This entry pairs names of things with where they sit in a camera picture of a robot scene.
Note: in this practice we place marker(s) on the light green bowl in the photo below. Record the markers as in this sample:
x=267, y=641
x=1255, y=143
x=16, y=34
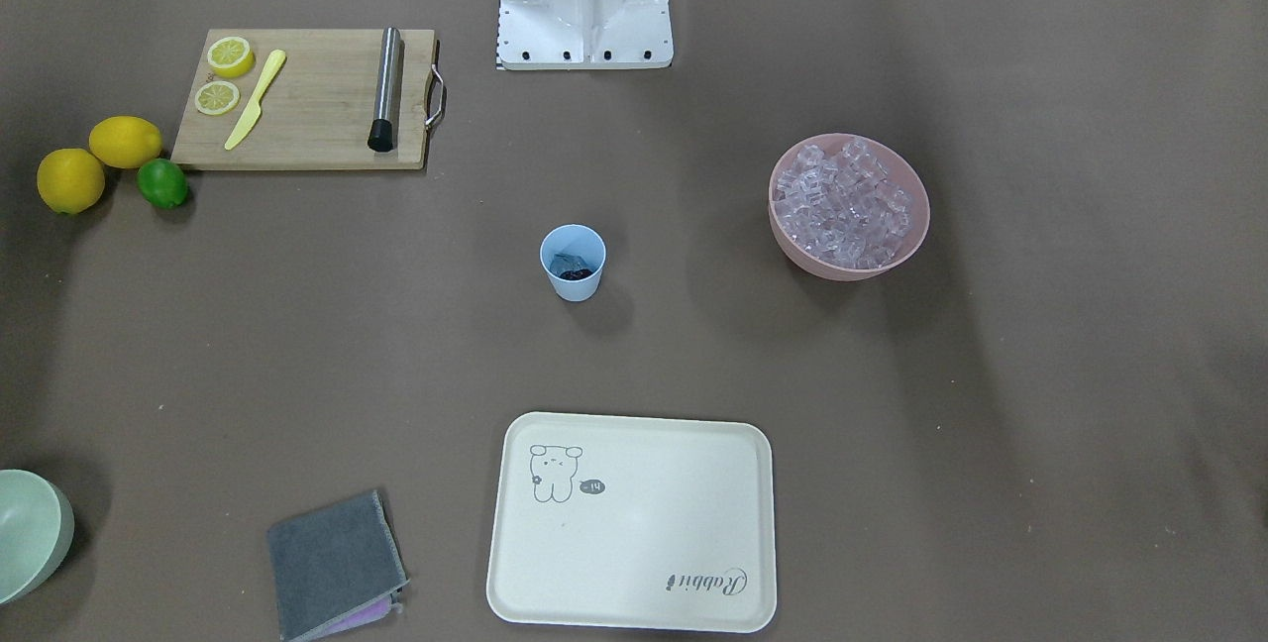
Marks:
x=37, y=527

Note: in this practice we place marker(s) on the yellow plastic knife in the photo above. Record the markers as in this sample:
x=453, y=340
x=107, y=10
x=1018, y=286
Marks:
x=253, y=110

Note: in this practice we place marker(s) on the pile of clear ice cubes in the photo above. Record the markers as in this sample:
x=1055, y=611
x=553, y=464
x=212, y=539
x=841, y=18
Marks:
x=842, y=204

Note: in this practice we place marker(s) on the clear ice cube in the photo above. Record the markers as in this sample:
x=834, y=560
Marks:
x=566, y=261

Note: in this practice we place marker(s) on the lemon half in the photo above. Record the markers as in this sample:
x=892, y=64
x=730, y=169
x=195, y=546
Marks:
x=231, y=57
x=216, y=98

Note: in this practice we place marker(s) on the light blue plastic cup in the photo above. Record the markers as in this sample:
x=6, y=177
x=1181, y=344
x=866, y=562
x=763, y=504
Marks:
x=583, y=242

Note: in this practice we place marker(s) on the yellow lemon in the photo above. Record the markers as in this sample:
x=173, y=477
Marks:
x=125, y=142
x=70, y=180

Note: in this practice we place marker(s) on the pair of dark cherries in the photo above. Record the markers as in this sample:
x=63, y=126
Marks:
x=576, y=275

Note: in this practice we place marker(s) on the pink bowl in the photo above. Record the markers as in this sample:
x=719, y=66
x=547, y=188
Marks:
x=850, y=261

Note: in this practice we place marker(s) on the cream rabbit serving tray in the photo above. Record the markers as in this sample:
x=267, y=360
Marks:
x=634, y=522

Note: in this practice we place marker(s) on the steel muddler black tip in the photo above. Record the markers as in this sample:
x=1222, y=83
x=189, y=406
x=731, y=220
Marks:
x=383, y=127

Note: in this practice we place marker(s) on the grey folded cloth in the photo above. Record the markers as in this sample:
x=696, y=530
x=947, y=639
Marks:
x=334, y=568

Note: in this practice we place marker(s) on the lemon half upper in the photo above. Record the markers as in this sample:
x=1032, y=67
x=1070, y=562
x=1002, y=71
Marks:
x=231, y=57

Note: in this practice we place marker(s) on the bamboo cutting board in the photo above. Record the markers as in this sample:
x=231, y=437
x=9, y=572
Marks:
x=317, y=113

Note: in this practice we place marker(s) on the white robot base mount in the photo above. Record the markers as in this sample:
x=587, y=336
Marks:
x=584, y=35

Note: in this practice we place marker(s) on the green lime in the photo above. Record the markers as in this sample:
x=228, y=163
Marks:
x=162, y=183

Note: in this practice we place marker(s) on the lemon half lower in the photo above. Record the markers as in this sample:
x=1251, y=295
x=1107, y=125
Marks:
x=216, y=98

